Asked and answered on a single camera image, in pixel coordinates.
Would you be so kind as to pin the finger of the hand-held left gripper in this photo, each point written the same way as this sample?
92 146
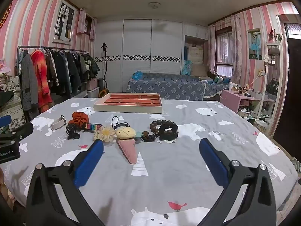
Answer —
23 130
4 120

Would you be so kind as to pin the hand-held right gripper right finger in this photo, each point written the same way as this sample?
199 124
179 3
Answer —
211 160

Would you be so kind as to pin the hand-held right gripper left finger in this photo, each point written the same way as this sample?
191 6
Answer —
89 160

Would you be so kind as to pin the black hair claw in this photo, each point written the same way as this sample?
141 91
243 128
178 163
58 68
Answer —
74 136

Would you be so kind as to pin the rainbow hair clip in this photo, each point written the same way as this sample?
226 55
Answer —
90 127

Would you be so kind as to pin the orange scrunchie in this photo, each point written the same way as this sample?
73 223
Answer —
78 117

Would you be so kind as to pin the brick-pattern jewelry tray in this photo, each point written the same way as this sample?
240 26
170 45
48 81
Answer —
127 109

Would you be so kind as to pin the patterned cloth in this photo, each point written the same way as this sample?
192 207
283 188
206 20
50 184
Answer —
13 109

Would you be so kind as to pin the cream flower hair clip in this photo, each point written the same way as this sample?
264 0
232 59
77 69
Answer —
105 133

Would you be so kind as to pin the white watch band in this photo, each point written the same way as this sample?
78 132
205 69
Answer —
57 123

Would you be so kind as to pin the ice cream plush hair clip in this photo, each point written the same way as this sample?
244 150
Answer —
128 148

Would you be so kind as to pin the row of hanging clothes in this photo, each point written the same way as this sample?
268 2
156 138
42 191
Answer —
42 75

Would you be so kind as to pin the pink cabinet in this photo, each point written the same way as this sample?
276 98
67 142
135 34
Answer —
231 98

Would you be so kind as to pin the white storage box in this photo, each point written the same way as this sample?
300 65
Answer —
93 92

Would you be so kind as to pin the metal clothes rack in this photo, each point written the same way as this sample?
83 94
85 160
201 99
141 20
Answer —
25 47

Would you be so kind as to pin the white hair dryer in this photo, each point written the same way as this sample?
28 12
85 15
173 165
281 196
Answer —
232 86

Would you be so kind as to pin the pink storage box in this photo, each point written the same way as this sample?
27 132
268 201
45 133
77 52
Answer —
92 83

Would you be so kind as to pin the garment steamer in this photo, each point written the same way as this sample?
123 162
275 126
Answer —
102 82

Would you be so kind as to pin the teal plush toy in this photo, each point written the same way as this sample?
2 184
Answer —
221 79

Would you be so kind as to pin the bed with blue patterned cover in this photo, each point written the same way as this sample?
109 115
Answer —
164 87

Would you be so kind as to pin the beige cushion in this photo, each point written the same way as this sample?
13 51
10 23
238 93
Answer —
199 70

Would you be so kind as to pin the white framed standing mirror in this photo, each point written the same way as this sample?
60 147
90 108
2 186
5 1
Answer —
272 87

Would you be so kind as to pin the blue hanging garment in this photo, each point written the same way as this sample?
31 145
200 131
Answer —
186 68

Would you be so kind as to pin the blue star bag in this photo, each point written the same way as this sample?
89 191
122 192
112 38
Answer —
137 75

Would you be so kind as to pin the stack of folded bedding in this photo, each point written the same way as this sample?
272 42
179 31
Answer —
195 54

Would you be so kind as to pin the dark wooden door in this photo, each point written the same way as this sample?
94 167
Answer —
291 87

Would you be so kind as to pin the large barred window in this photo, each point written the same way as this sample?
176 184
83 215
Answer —
224 51

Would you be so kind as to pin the long pink curtain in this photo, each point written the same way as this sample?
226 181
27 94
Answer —
211 49
237 51

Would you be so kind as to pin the small wooden window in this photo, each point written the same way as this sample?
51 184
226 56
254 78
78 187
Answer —
88 27

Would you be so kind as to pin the short pink curtain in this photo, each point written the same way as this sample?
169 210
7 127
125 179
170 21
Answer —
82 21
93 29

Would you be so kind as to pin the white sliding wardrobe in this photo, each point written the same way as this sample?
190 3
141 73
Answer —
141 42

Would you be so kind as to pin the round ceiling lamp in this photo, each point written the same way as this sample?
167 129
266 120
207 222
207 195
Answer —
154 5

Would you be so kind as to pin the yellow wall socket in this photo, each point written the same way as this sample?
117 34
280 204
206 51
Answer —
261 73

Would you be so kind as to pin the red gold wall ornament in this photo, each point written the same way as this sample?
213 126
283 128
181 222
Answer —
5 15

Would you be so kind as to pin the framed wall poster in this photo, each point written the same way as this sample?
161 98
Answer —
64 23

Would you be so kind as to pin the couple wall photo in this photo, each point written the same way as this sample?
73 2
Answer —
254 43

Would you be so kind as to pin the red flower wall decoration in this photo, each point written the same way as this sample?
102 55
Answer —
275 34

